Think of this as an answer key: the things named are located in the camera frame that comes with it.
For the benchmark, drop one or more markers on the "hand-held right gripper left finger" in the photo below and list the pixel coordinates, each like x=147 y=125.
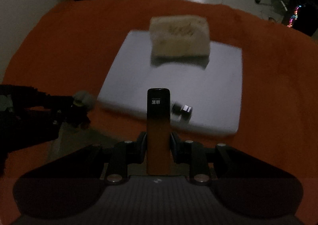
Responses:
x=142 y=148

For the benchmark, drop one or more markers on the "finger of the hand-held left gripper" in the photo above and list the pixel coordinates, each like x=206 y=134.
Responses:
x=59 y=99
x=74 y=119

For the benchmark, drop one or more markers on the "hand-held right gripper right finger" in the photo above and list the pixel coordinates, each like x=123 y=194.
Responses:
x=175 y=150

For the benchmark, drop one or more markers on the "black and orange lighter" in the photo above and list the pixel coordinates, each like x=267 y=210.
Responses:
x=158 y=135

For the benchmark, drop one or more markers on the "small bottle with black cap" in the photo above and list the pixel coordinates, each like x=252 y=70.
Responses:
x=183 y=111

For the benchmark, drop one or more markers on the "orange blanket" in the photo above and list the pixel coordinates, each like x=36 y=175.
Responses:
x=74 y=41

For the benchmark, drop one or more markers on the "flat white box lid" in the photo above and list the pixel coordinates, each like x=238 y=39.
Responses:
x=211 y=78

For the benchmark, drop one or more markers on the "computer tower with coloured lights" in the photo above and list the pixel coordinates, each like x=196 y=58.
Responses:
x=297 y=16

